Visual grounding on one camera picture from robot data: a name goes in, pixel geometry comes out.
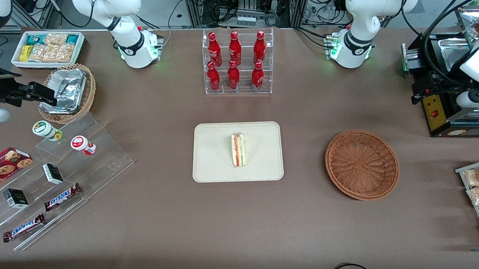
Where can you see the beige rectangular plastic tray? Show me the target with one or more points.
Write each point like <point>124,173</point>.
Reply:
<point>214,157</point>

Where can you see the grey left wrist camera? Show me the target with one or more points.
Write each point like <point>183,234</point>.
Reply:
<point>464,100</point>

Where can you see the yellow snack pack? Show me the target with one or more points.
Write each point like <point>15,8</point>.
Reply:
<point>25,53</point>

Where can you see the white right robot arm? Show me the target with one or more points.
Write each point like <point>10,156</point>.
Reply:
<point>124,3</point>

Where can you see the teal snack pack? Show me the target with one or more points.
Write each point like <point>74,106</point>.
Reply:
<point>35,39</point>
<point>72,39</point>

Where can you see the clear acrylic step stand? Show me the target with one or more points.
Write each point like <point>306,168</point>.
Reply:
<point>99,161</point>

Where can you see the tray of packaged pastries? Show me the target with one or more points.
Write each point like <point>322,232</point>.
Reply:
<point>463,171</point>

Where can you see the small black box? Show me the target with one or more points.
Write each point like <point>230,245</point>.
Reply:
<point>16,198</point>
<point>53,173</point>

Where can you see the white rectangular snack bin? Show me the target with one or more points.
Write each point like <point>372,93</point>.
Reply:
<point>15,61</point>

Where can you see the shiny metal tray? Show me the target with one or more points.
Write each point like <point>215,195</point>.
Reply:
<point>468,21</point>

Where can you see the red cookie box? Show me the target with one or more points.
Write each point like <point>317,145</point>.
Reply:
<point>3,168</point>

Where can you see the tan wicker basket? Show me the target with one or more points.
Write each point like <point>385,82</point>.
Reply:
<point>90,93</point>

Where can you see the red lid yogurt cup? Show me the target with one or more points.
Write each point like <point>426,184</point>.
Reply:
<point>80,143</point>

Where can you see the black sandwich press machine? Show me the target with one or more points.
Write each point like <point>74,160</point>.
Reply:
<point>433,117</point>

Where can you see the clear acrylic bottle rack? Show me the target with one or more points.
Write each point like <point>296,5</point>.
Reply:
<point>243,93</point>

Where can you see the red cola bottle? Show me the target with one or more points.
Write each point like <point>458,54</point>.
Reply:
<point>214,50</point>
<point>235,48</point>
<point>213,78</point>
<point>259,48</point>
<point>257,77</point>
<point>233,77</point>

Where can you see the aluminium profile frame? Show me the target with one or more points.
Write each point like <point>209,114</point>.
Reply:
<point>196,7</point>

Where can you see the stacked aluminium foil containers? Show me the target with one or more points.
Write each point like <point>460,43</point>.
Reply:
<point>68,86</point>

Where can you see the triangular sandwich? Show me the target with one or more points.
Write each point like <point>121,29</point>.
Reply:
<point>239,150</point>

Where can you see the green lid yogurt cup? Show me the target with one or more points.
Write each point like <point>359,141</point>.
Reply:
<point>42,128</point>

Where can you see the large clear cookie bag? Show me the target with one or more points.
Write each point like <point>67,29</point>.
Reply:
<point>53,53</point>

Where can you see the small clear cookie bag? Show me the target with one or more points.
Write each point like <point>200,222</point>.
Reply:
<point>55,39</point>

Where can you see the Snickers chocolate bar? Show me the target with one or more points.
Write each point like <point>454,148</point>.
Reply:
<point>62,197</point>
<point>23,227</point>

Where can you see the round brown wicker basket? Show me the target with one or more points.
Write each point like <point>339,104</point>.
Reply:
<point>362,164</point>

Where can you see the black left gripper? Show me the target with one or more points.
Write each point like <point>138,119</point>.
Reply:
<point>447,80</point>

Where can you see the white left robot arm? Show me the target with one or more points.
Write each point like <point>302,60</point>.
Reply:
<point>361,19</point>

